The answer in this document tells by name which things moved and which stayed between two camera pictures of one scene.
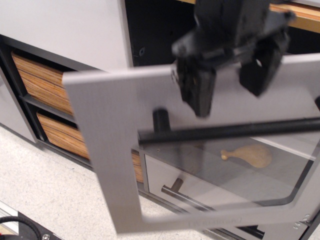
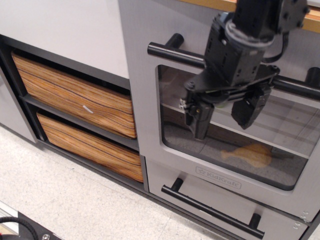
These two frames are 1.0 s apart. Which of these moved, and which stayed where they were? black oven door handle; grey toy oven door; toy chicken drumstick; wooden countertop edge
Moved: grey toy oven door; black oven door handle
Stayed: toy chicken drumstick; wooden countertop edge
